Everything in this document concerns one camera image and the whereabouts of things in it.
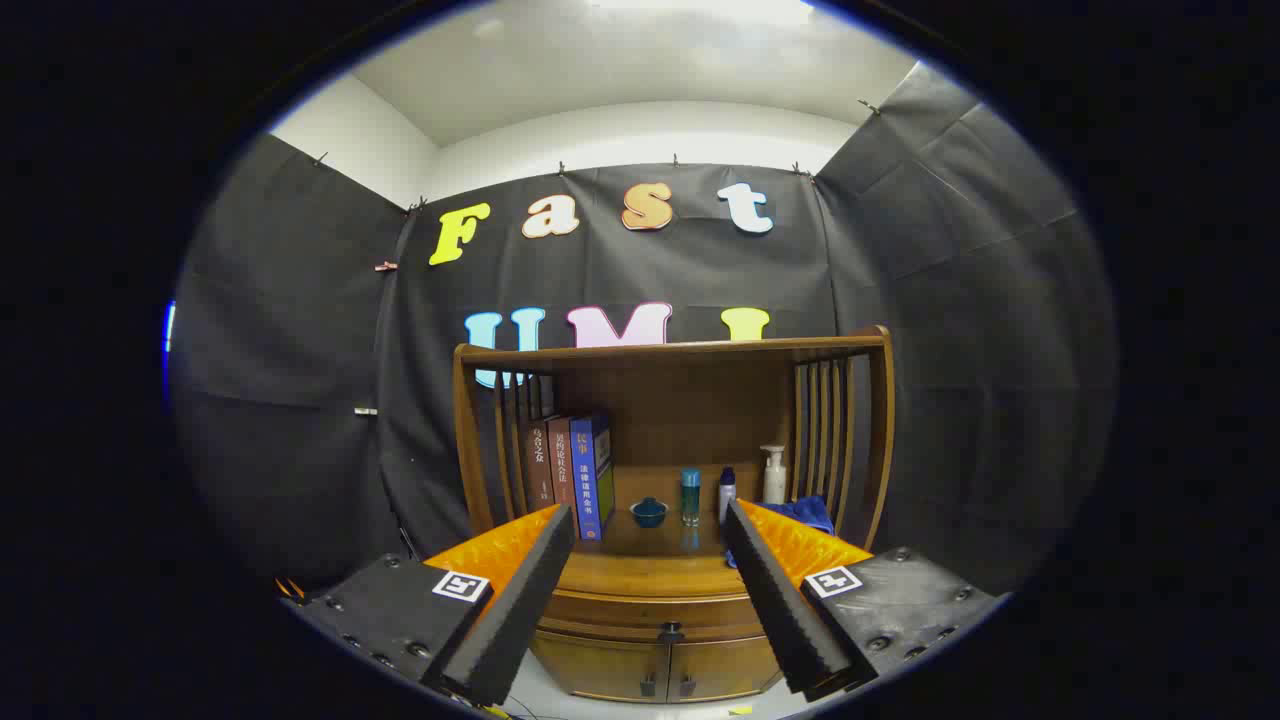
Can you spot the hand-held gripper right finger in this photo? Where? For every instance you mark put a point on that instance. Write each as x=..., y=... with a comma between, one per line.
x=780, y=600

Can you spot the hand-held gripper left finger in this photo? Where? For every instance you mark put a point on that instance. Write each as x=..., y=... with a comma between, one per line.
x=520, y=600

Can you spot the wooden drawer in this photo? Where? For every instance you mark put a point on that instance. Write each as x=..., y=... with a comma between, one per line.
x=640, y=610

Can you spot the wooden cabinet door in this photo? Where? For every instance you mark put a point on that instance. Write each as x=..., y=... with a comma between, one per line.
x=720, y=668
x=600, y=665

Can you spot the wooden countertop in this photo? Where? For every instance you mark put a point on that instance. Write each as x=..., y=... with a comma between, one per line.
x=650, y=570

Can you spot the wooden cabinet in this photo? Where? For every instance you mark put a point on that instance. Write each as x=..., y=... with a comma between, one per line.
x=680, y=410

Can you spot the blue folded towel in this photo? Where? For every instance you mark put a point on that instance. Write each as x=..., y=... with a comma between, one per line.
x=808, y=515

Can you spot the white pump bottle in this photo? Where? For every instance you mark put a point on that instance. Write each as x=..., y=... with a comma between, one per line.
x=774, y=485

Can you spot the white bottle with blue cap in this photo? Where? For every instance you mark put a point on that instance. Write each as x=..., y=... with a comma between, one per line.
x=727, y=495

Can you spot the dark brown book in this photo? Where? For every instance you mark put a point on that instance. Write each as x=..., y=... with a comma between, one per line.
x=538, y=465

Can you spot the teal glass bottle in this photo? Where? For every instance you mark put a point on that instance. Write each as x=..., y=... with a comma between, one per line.
x=690, y=495

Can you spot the blue book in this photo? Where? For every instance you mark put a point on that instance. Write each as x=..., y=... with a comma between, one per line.
x=590, y=480

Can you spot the blue lidded teacup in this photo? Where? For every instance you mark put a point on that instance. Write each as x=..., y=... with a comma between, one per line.
x=649, y=514

